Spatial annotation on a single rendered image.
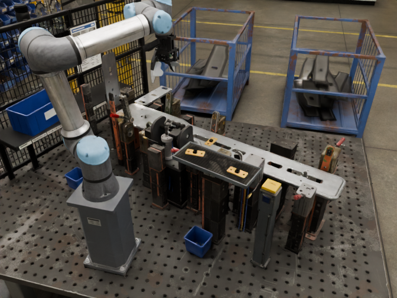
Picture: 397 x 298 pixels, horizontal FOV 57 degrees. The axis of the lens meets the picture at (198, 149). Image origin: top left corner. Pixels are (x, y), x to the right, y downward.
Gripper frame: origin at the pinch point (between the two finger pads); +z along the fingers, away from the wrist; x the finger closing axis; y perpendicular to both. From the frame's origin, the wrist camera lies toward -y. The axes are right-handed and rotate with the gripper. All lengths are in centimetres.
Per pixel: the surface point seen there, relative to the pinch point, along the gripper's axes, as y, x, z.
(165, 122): -3.5, 4.5, 26.4
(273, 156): 45, 31, 44
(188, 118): -15, 40, 45
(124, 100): -34.0, 7.6, 24.4
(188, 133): 9.4, 5.5, 29.0
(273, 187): 61, -10, 28
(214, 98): -101, 210, 128
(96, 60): -90, 41, 25
